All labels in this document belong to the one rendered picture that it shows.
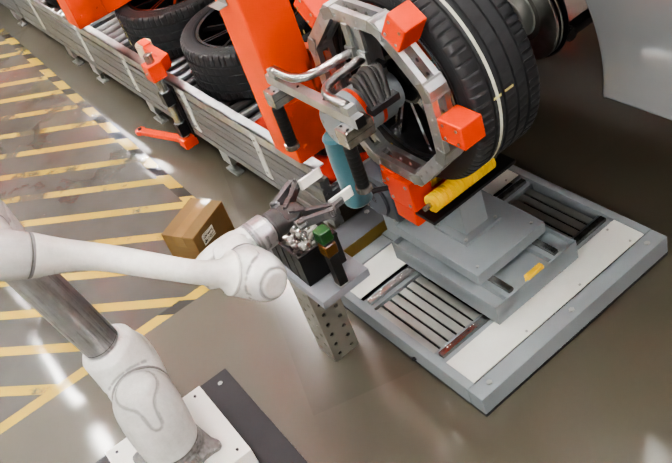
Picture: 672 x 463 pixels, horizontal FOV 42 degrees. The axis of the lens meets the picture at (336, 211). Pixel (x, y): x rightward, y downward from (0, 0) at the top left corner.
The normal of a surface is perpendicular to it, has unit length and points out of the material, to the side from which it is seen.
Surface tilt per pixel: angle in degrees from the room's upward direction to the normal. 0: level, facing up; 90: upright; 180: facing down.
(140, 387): 5
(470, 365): 0
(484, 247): 0
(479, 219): 90
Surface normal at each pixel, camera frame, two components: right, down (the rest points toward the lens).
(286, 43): 0.58, 0.38
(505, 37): 0.41, 0.04
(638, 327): -0.28, -0.74
